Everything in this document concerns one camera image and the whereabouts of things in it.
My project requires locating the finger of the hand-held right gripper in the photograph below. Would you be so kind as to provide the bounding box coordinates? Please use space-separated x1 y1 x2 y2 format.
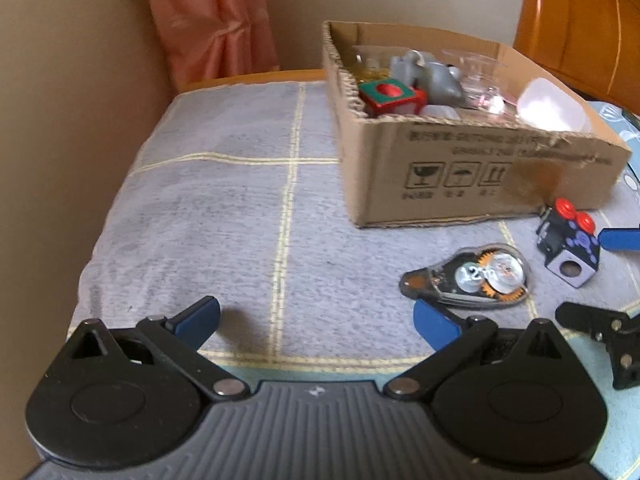
597 227 640 252
555 301 640 392

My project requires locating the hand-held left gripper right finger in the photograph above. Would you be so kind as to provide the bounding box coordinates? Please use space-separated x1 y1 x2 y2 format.
382 298 577 402

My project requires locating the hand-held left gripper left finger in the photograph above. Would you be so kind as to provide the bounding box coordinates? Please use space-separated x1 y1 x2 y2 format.
65 296 252 402

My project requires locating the dark blue cube toy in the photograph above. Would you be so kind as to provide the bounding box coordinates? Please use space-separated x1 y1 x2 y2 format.
535 198 602 289

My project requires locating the correction tape dispenser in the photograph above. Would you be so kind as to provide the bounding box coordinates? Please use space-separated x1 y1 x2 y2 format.
398 243 532 309

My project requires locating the cardboard box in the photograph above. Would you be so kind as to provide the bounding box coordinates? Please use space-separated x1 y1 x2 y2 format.
321 20 633 229

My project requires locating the frosted white plastic container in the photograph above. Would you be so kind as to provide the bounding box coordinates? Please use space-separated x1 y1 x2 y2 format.
516 77 592 134

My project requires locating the clear container with inner tube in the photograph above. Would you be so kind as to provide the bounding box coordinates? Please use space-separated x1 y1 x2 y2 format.
442 48 508 92

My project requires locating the red cube toy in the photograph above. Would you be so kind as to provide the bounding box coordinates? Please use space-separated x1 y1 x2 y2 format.
357 78 427 119

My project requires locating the grey elephant toy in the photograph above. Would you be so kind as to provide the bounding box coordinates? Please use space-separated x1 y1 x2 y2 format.
389 50 472 109

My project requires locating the light blue patterned pillow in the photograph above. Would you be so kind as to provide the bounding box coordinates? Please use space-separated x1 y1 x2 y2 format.
586 100 640 197

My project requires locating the grey and teal checked blanket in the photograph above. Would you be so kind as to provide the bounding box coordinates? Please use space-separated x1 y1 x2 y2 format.
75 80 640 377

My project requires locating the wooden headboard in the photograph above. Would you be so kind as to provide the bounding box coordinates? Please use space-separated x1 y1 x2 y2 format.
513 0 640 107

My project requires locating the bottle of yellow capsules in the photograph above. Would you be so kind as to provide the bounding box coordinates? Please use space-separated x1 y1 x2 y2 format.
349 46 393 83

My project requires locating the pink curtain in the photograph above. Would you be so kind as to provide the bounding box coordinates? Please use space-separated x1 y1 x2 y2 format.
139 0 281 93

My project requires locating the wooden bed rail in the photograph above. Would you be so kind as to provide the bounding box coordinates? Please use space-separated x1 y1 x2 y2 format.
179 68 327 94

